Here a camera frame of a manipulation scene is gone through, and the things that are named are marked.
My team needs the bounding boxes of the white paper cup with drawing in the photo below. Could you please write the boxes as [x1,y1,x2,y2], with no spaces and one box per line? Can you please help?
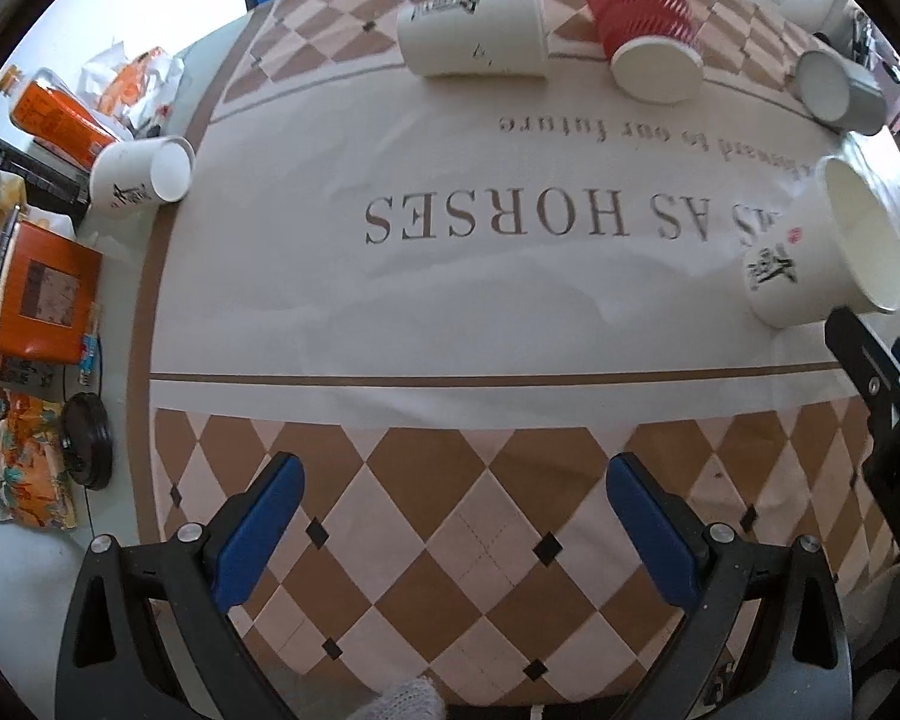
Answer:
[743,156,900,328]

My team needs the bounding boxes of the grey ribbed cup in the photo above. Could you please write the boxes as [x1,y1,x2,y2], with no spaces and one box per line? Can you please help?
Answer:
[793,50,888,137]

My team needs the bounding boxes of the white paper cup table edge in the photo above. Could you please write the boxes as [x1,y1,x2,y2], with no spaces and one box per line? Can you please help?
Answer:
[89,137,194,215]

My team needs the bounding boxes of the red ripple paper cup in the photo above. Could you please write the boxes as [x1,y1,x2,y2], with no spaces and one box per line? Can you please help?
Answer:
[585,0,704,106]

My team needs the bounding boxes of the white paper cup lying centre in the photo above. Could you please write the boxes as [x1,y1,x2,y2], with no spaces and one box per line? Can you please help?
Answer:
[397,0,548,78]

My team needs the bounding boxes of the black round lid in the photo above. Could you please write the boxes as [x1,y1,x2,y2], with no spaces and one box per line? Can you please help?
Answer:
[61,392,113,491]

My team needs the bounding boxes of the colourful snack bag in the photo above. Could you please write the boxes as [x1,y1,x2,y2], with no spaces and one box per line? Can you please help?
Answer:
[0,387,77,530]

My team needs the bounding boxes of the checkered printed tablecloth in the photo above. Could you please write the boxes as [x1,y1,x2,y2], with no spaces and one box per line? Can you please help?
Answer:
[130,0,900,706]

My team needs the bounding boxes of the orange box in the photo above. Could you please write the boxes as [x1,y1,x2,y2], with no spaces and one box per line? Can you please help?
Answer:
[0,221,102,364]

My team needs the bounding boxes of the white crumpled wrapper bags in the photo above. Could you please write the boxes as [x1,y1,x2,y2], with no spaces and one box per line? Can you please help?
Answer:
[77,43,185,140]

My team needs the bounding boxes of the orange drink bottle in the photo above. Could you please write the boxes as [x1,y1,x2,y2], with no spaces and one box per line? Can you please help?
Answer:
[0,65,118,171]

